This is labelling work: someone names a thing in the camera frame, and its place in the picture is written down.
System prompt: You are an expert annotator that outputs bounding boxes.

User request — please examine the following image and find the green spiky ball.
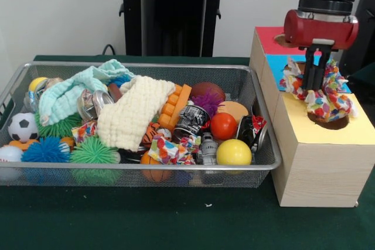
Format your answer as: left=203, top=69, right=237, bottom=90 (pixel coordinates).
left=69, top=136, right=122, bottom=165

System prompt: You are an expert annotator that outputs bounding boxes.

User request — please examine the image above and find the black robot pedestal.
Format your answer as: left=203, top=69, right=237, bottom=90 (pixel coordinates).
left=112, top=0, right=237, bottom=57

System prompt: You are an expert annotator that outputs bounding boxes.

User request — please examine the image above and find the black upright panel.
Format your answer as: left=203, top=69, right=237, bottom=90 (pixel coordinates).
left=338, top=0, right=375, bottom=71

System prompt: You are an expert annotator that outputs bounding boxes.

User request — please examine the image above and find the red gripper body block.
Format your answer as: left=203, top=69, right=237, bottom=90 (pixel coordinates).
left=283, top=9, right=360, bottom=52

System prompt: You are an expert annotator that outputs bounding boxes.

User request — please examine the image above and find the red orange ball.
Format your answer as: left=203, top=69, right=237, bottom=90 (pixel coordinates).
left=209, top=112, right=238, bottom=141

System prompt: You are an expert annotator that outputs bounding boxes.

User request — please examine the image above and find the dark green side table cloth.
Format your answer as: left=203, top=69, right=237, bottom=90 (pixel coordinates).
left=345, top=62, right=375, bottom=87

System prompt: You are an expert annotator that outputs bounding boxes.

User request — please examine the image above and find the shallow clear mesh bin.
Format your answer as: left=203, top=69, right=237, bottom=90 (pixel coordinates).
left=0, top=61, right=282, bottom=189

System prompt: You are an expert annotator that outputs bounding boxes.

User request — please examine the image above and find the cream knitted cloth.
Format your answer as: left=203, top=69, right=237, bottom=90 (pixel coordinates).
left=96, top=76, right=176, bottom=152

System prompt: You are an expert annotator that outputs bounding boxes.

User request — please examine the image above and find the blue spiky ball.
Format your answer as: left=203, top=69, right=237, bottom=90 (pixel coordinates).
left=21, top=136, right=71, bottom=163

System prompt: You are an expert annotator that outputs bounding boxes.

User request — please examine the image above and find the large yellow ball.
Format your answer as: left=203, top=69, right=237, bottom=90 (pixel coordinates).
left=216, top=138, right=253, bottom=166

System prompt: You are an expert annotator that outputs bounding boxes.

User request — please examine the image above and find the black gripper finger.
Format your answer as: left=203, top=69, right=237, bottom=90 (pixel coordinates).
left=313, top=50, right=332, bottom=90
left=301, top=47, right=316, bottom=90

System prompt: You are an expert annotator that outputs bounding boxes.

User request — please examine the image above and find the mint green cloth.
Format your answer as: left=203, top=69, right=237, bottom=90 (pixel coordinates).
left=37, top=59, right=135, bottom=126

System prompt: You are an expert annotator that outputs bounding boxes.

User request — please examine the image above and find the colourful patterned paper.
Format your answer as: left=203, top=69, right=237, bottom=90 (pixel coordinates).
left=148, top=133, right=203, bottom=166
left=278, top=55, right=359, bottom=124

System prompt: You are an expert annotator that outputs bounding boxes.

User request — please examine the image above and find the black cable loop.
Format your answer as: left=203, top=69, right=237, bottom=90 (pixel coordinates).
left=101, top=43, right=118, bottom=56

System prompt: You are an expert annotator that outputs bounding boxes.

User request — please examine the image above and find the black and white soccer ball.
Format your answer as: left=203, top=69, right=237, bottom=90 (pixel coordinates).
left=7, top=112, right=40, bottom=142

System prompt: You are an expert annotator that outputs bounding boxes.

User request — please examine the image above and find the purple spiky ball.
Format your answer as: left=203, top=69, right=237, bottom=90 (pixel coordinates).
left=189, top=90, right=225, bottom=119

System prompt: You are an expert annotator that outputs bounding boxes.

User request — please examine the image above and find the white baseball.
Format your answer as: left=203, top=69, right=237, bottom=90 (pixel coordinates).
left=0, top=144, right=24, bottom=163

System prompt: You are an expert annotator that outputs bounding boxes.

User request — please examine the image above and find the wooden box with three holes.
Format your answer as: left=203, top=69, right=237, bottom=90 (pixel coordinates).
left=248, top=26, right=375, bottom=208

